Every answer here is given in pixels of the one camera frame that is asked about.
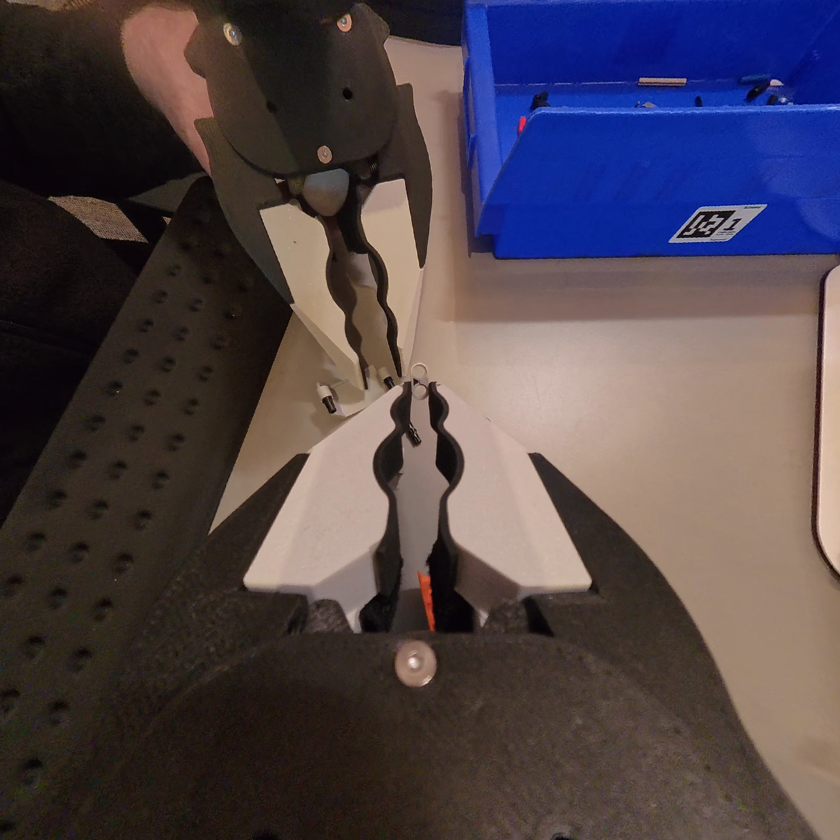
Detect white book stand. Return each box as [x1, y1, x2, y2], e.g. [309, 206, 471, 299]
[812, 266, 840, 578]

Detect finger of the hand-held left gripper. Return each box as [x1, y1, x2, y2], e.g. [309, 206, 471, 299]
[341, 176, 427, 380]
[259, 199, 371, 391]

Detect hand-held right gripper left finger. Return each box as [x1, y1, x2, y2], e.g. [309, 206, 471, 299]
[244, 384, 412, 634]

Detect black dimpled foam pad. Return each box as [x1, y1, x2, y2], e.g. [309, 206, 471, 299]
[0, 177, 306, 840]

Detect blue parts bin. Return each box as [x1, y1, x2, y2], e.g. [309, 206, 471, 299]
[459, 0, 840, 260]

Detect assorted small block parts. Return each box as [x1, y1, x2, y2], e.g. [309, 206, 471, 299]
[518, 75, 795, 132]

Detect person's left hand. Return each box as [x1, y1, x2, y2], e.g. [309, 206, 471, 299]
[121, 7, 217, 178]

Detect grey curved panel piece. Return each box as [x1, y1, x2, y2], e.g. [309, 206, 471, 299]
[315, 367, 401, 417]

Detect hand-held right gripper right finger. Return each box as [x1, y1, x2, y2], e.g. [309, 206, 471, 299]
[427, 382, 595, 634]

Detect person's left forearm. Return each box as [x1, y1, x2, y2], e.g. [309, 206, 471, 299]
[0, 0, 211, 198]

